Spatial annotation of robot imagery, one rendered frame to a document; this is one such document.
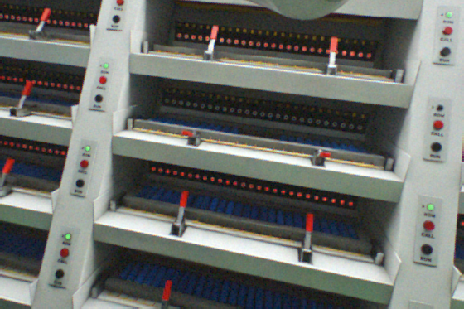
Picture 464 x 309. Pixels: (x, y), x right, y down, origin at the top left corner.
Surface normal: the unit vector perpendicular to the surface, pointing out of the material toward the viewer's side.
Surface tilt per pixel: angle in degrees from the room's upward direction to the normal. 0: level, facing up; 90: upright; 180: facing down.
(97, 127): 90
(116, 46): 90
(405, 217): 90
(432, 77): 90
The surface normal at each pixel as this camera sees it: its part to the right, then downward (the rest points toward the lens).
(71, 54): -0.18, 0.26
